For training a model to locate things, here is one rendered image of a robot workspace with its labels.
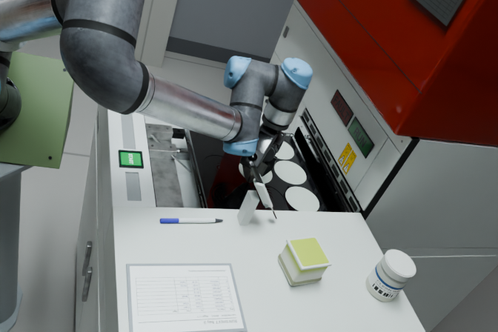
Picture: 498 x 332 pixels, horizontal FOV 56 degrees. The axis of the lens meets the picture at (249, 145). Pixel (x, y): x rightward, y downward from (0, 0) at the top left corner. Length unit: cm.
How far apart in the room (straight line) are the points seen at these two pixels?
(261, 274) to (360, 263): 26
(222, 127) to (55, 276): 129
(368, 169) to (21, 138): 88
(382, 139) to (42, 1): 81
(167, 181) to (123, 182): 18
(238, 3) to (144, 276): 282
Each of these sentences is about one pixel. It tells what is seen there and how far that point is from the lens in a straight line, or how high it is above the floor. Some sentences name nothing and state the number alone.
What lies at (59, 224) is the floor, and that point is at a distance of 225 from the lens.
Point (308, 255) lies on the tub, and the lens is 99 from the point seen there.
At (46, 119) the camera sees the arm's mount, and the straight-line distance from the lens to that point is 131.
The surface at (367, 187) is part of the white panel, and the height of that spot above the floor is 103.
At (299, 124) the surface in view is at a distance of 155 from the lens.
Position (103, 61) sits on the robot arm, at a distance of 76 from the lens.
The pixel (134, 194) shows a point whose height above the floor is 96.
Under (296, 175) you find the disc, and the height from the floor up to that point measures 90.
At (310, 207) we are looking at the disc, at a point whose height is 90.
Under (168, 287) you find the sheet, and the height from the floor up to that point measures 97.
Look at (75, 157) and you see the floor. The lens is 256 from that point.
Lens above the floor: 172
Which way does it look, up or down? 36 degrees down
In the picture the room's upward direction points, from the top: 22 degrees clockwise
